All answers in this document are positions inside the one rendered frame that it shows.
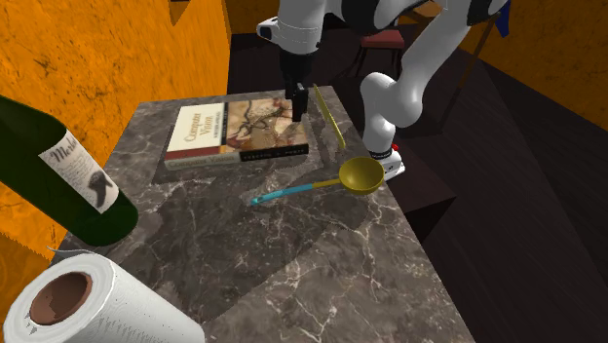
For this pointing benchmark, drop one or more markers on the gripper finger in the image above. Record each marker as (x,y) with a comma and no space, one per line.
(288,93)
(300,104)

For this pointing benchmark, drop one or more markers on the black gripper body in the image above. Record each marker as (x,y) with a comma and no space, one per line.
(297,66)

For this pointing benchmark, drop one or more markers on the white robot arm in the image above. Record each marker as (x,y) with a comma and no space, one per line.
(408,95)

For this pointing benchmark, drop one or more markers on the yellow knife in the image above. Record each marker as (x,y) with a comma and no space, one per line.
(330,118)

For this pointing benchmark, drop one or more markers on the cream and brown hardcover book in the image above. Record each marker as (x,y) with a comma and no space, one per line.
(237,128)

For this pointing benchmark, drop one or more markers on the chair with red seat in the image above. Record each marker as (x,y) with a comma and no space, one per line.
(382,39)

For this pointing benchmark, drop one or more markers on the dark robot stand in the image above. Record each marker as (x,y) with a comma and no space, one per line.
(422,199)

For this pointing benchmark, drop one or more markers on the dark green wine bottle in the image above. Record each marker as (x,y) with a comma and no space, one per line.
(33,175)

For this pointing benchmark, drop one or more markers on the white paper towel roll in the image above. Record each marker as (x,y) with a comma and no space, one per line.
(118,308)

